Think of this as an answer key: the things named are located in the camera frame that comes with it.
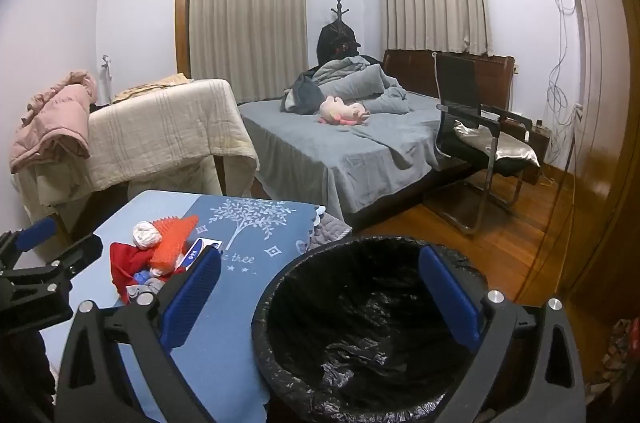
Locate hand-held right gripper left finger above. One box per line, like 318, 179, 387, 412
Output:
54, 247, 223, 423

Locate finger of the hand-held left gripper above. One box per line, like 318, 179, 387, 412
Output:
0, 234, 104, 304
0, 217, 58, 275

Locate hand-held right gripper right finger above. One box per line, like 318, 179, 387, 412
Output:
419, 245, 587, 423

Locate white and blue box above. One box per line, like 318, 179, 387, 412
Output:
182, 238, 224, 272

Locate red plastic bag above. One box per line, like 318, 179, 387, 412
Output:
110, 242, 172, 300

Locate orange foam net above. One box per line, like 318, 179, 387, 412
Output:
149, 215, 201, 275

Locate white tissue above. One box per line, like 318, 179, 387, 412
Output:
132, 220, 164, 250

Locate trash bin with black bag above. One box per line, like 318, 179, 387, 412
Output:
251, 235, 502, 423

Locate pink padded jacket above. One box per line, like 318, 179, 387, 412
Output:
10, 70, 99, 174

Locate grey quilted pad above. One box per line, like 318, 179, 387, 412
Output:
304, 212, 354, 252

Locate beige striped blanket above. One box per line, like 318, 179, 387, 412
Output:
29, 79, 261, 210

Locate silver cushion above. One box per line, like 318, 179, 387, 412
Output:
452, 120, 542, 168

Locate white floor stand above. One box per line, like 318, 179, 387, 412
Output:
99, 54, 114, 104

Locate patterned cloth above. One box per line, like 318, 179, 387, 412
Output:
586, 317, 640, 400

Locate wooden nightstand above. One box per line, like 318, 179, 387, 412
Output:
520, 118, 554, 184

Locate yellowish cloth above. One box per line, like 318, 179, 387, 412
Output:
112, 73, 194, 104

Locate grey bedsheet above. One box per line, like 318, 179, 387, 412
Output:
239, 90, 464, 225

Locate pink plush toy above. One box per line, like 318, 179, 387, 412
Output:
316, 95, 372, 126

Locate black office chair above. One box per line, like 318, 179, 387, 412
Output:
433, 53, 536, 237

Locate grey duvet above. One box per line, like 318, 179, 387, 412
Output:
300, 55, 414, 116

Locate dark grey garment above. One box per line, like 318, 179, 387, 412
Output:
280, 75, 327, 114

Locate wooden bed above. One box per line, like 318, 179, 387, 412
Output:
237, 49, 517, 235

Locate wooden wardrobe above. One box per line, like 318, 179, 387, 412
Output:
554, 0, 640, 306

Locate black clothes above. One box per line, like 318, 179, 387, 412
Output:
317, 23, 362, 66

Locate wide beige curtain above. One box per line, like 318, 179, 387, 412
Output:
188, 0, 309, 104

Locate wooden coat rack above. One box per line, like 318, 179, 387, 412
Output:
329, 0, 352, 34

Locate white cable bundle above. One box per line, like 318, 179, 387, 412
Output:
544, 0, 585, 130

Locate wooden window frame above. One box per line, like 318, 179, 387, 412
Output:
173, 0, 194, 80

